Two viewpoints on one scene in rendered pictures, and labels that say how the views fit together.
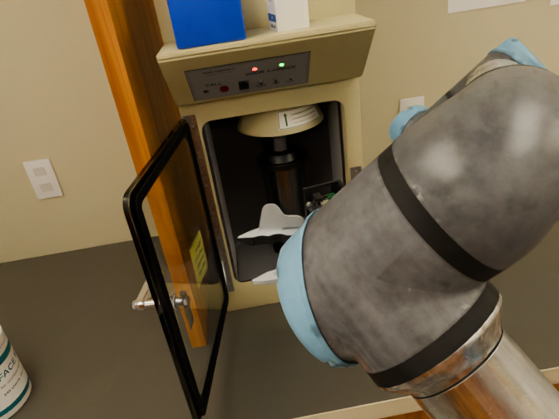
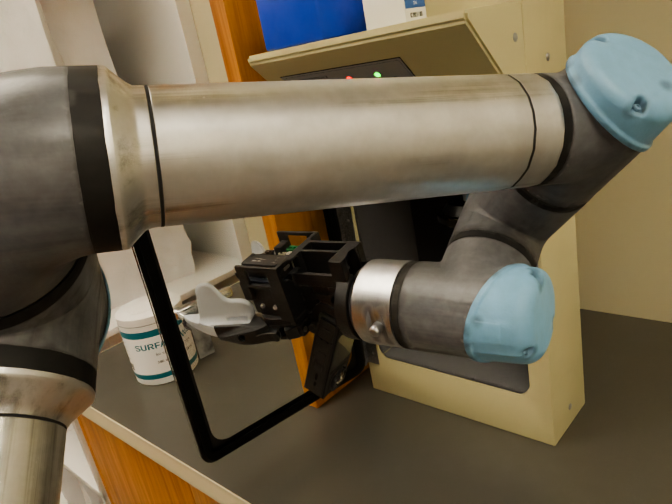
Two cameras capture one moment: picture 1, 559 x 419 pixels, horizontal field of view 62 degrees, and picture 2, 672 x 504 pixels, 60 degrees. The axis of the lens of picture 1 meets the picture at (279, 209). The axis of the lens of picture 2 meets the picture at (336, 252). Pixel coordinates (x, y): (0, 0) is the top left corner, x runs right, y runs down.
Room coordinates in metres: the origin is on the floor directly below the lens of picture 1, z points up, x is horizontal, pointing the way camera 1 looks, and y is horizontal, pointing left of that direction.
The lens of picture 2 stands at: (0.21, -0.49, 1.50)
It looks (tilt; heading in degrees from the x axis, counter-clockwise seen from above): 19 degrees down; 48
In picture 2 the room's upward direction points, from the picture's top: 11 degrees counter-clockwise
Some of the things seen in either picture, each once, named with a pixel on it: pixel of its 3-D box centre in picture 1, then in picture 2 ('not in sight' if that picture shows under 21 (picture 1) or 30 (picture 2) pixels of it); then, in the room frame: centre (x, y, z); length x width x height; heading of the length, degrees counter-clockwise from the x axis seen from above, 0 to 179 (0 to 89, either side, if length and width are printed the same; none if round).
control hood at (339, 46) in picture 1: (268, 65); (376, 75); (0.75, -0.02, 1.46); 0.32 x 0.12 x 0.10; 93
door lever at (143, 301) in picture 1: (158, 288); not in sight; (0.57, 0.20, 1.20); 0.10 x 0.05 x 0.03; 173
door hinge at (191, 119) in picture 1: (210, 214); (350, 257); (0.80, 0.13, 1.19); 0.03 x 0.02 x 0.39; 93
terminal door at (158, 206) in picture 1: (190, 263); (262, 296); (0.64, 0.16, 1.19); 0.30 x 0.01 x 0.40; 173
